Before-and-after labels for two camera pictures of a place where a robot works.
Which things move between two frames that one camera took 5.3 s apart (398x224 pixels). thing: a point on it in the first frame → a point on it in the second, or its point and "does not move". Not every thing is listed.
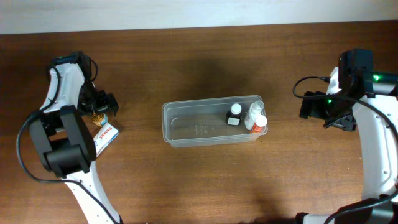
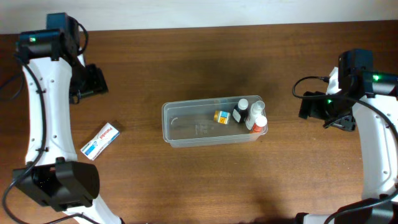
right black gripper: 311,106 does not move
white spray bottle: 255,109 does not move
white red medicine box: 104,137 does not move
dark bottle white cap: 233,116 → 240,111
